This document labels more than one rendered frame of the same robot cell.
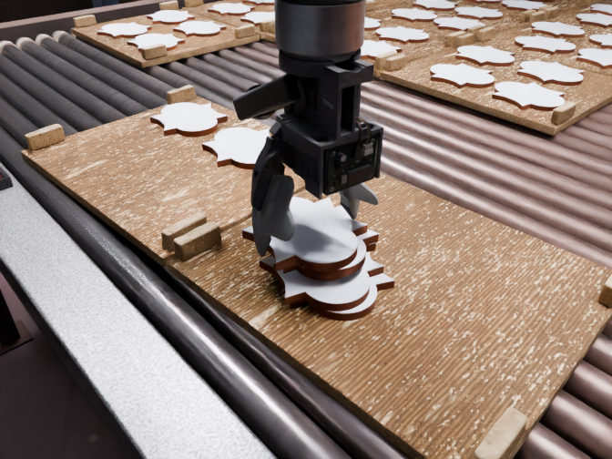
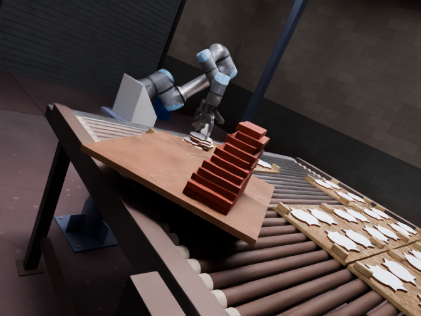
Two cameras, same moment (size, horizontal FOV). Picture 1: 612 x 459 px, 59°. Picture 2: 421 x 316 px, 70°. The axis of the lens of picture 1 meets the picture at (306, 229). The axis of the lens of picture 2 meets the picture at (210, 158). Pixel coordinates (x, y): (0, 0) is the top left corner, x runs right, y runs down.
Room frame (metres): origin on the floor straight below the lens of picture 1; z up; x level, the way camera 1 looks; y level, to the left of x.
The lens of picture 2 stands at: (0.48, -1.63, 1.34)
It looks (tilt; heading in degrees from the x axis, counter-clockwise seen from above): 15 degrees down; 86
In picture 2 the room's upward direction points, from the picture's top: 24 degrees clockwise
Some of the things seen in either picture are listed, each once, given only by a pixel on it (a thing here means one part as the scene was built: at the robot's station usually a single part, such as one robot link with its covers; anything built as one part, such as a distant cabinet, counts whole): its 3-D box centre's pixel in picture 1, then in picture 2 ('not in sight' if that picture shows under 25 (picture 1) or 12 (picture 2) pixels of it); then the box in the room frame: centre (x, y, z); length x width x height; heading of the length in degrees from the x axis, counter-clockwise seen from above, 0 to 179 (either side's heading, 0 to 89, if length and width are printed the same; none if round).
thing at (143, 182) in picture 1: (184, 159); (242, 158); (0.77, 0.20, 0.93); 0.41 x 0.35 x 0.02; 46
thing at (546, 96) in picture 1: (504, 74); (330, 227); (1.15, -0.43, 0.94); 0.41 x 0.35 x 0.04; 42
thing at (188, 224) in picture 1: (184, 231); not in sight; (0.54, 0.15, 0.95); 0.06 x 0.02 x 0.03; 136
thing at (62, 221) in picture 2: not in sight; (109, 177); (0.03, 0.25, 0.44); 0.38 x 0.38 x 0.87; 48
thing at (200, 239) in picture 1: (198, 240); not in sight; (0.52, 0.13, 0.95); 0.06 x 0.02 x 0.03; 136
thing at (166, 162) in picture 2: not in sight; (196, 172); (0.51, -0.71, 1.03); 0.50 x 0.50 x 0.02; 75
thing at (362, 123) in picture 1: (323, 118); (207, 112); (0.46, -0.02, 1.13); 0.09 x 0.08 x 0.12; 35
